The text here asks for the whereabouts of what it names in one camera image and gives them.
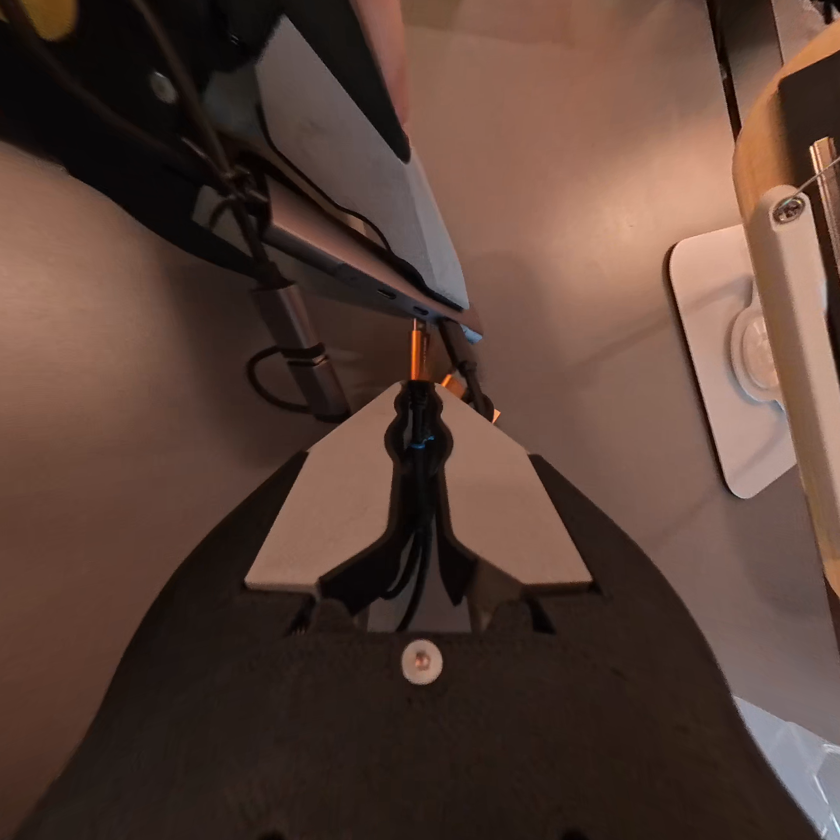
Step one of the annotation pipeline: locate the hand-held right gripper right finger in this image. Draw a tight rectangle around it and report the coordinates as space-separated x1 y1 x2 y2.
430 384 595 624

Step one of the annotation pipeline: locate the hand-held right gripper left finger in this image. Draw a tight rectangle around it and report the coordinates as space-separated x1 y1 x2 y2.
244 382 411 618

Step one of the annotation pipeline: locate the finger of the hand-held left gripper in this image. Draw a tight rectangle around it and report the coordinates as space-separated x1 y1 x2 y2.
255 18 471 311

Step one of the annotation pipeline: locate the grey usb hub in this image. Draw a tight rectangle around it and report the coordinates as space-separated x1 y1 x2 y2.
193 174 483 345

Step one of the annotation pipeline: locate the orange-plug usb-c cable blue tie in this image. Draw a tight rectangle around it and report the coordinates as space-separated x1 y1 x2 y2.
367 317 505 634

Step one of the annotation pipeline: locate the person's left hand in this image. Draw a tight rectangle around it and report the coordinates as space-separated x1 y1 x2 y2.
354 0 410 127

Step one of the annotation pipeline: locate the white board stand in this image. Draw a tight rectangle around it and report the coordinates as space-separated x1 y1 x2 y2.
668 187 840 572

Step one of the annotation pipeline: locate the clear plastic box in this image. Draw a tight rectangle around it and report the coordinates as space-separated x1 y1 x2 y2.
735 696 840 840

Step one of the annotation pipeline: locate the black board wooden frame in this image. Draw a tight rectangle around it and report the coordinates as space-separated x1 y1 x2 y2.
731 26 840 631

